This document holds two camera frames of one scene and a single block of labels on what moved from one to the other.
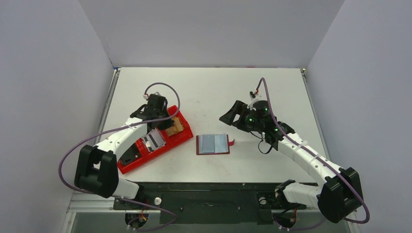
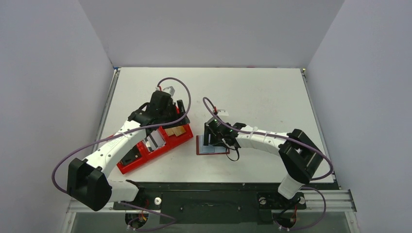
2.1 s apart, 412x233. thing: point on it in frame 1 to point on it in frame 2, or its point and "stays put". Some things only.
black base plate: (214, 203) stays put
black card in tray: (132, 154) stays put
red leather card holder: (213, 144) stays put
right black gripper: (240, 115) to (208, 135)
